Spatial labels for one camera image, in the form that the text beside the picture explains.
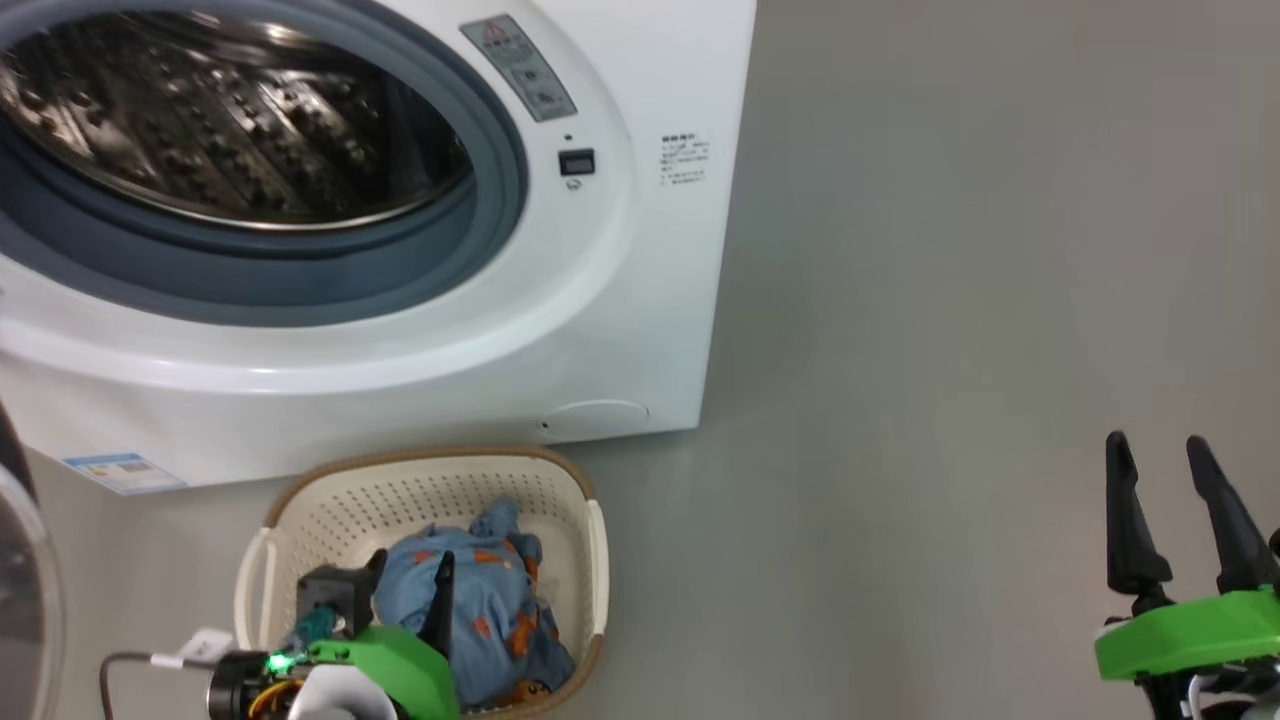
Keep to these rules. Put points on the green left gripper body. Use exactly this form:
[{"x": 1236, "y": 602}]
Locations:
[{"x": 410, "y": 665}]

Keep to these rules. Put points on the round black glass washer door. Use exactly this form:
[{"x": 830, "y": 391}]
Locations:
[{"x": 25, "y": 600}]

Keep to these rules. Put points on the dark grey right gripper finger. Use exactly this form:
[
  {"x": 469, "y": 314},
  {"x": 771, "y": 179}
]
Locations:
[
  {"x": 1235, "y": 540},
  {"x": 1135, "y": 540}
]

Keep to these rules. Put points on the printed text notice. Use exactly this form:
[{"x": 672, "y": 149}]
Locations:
[{"x": 684, "y": 160}]

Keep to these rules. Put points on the blue energy label sticker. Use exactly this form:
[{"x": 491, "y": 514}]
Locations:
[{"x": 125, "y": 472}]

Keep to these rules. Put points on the round white filter cover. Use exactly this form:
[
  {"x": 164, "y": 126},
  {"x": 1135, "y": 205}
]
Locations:
[{"x": 598, "y": 420}]

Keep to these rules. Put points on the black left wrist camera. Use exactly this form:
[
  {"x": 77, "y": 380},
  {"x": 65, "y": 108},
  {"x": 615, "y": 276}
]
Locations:
[{"x": 335, "y": 600}]

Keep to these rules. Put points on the white front-load washing machine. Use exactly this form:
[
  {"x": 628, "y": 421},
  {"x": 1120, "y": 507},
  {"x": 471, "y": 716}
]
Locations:
[{"x": 620, "y": 300}]

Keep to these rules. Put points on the cream perforated laundry basket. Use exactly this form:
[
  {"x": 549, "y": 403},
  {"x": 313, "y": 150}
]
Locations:
[{"x": 400, "y": 500}]

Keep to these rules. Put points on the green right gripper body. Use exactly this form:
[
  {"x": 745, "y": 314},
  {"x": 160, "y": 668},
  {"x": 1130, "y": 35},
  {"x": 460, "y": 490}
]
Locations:
[{"x": 1190, "y": 635}]

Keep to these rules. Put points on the blue patterned garment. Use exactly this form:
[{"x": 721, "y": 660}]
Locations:
[{"x": 490, "y": 610}]

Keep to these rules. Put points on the grey warning sticker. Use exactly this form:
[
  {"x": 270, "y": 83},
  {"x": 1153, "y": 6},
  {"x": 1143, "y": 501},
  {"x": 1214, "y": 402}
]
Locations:
[{"x": 520, "y": 68}]

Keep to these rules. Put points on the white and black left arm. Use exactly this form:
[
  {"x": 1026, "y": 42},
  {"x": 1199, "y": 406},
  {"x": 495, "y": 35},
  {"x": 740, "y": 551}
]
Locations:
[{"x": 340, "y": 695}]

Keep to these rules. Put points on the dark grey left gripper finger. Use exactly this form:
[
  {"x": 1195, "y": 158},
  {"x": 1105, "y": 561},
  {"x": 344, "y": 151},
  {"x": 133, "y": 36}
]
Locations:
[
  {"x": 379, "y": 562},
  {"x": 445, "y": 600}
]

